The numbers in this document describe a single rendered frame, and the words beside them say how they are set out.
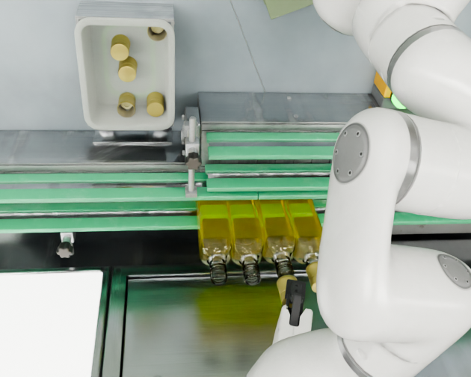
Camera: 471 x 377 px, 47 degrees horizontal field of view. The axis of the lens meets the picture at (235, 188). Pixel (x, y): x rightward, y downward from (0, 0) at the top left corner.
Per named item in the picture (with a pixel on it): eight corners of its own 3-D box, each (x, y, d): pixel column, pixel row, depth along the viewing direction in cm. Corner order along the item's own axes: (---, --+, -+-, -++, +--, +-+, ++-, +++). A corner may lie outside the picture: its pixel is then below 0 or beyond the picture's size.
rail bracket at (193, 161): (182, 172, 109) (184, 212, 99) (182, 97, 99) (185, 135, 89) (196, 172, 109) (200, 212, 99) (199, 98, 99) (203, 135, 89)
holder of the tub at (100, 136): (93, 129, 116) (90, 149, 110) (80, 0, 99) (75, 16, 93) (173, 129, 118) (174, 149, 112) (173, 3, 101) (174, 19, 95)
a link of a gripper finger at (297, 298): (293, 351, 79) (292, 337, 85) (303, 300, 79) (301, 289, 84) (285, 349, 79) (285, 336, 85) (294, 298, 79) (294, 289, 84)
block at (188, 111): (180, 145, 113) (182, 164, 108) (181, 105, 107) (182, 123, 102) (197, 145, 114) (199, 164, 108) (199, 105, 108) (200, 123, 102)
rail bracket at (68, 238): (66, 227, 116) (57, 274, 105) (62, 203, 111) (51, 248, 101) (85, 227, 116) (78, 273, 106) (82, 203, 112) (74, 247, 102)
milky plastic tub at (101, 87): (90, 108, 112) (85, 131, 106) (78, 1, 99) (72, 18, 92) (173, 109, 115) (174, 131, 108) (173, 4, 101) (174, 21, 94)
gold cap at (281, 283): (275, 289, 93) (279, 309, 90) (277, 274, 91) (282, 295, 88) (294, 288, 94) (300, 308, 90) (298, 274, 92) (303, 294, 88)
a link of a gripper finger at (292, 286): (303, 316, 85) (305, 285, 90) (306, 302, 83) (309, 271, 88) (282, 312, 85) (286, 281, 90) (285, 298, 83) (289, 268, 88)
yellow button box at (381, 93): (369, 92, 118) (380, 109, 112) (377, 60, 113) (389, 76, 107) (400, 93, 118) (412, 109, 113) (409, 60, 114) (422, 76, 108)
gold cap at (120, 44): (110, 34, 102) (108, 43, 98) (129, 34, 102) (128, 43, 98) (112, 51, 104) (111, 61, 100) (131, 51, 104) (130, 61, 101)
